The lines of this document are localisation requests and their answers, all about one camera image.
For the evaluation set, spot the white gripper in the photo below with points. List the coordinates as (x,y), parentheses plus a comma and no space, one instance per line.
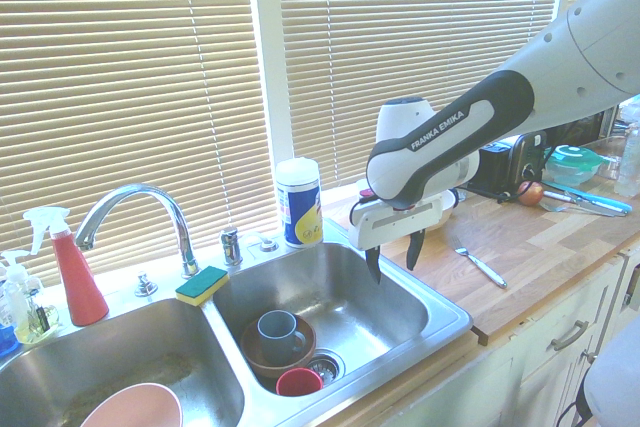
(395,222)

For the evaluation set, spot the silver metal fork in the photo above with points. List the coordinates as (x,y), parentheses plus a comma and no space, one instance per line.
(481,265)

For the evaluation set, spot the white Franka Panda arm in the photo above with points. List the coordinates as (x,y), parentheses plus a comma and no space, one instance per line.
(450,147)

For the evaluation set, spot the stainless steel double sink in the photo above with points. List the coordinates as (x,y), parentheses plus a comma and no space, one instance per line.
(350,307)

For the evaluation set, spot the white sink hole cap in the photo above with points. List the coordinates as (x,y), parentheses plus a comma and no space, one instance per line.
(267,246)

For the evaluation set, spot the metal sink drain strainer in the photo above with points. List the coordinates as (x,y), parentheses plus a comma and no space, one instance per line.
(325,367)

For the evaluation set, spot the chrome sink sprayer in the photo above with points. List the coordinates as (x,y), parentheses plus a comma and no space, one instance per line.
(230,246)

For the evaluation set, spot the small chrome sink knob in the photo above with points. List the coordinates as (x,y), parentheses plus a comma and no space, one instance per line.
(145,285)

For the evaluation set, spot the large white bowl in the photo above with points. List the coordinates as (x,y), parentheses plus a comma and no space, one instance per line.
(448,207)

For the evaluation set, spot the white wipes canister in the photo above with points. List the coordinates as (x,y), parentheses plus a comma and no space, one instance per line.
(299,207)

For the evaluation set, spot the brown bowl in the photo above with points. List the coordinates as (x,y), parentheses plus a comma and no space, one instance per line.
(307,339)

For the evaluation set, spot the grey mug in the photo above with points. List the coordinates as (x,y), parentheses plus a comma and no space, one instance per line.
(277,337)

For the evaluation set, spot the black silver toaster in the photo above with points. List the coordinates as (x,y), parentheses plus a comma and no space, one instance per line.
(505,162)

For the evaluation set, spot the red apple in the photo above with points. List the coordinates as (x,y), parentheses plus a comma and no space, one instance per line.
(530,193)

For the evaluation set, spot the red cup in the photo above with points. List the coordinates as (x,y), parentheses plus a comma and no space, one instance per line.
(299,382)

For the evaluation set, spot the cream kitchen cabinet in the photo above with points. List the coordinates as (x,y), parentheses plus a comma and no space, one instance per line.
(525,362)

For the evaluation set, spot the grey kitchen utensil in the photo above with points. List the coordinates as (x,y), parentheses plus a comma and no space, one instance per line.
(555,207)

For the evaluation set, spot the yellow green sponge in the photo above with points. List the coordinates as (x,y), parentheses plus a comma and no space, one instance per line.
(202,286)

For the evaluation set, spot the clear container green lid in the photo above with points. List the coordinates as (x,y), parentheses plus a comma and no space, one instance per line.
(572,162)

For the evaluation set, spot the dark appliance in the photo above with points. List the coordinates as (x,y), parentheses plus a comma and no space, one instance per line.
(575,132)

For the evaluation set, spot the chrome curved faucet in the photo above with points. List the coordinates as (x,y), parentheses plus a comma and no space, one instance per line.
(170,207)

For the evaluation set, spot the clear plastic water bottle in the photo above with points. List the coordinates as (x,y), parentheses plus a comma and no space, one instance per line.
(629,162)

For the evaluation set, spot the pink bowl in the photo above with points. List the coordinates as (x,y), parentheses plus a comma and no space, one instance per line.
(135,407)

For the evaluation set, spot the red spray bottle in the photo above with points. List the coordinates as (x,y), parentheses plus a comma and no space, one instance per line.
(80,287)

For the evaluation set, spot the wide beige window blinds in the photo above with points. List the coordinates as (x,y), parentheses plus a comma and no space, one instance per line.
(125,72)

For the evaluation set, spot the clear yellow soap pump bottle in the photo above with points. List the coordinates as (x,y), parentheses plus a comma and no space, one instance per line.
(30,317)

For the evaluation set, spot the blue liquid bottle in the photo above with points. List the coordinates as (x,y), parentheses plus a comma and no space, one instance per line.
(7,337)

